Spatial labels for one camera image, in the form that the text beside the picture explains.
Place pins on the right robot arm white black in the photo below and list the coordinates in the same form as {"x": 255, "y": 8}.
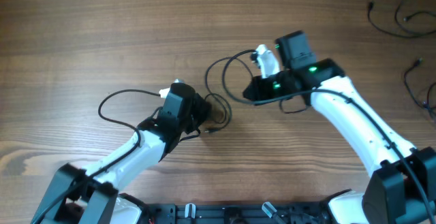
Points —
{"x": 402, "y": 177}

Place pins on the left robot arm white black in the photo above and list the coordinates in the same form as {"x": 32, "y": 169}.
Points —
{"x": 93, "y": 193}

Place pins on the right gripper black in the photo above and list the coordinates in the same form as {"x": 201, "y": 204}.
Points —
{"x": 258, "y": 83}

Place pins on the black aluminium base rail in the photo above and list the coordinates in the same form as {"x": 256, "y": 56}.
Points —
{"x": 292, "y": 213}

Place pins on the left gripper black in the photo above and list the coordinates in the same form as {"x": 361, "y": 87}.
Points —
{"x": 204, "y": 107}

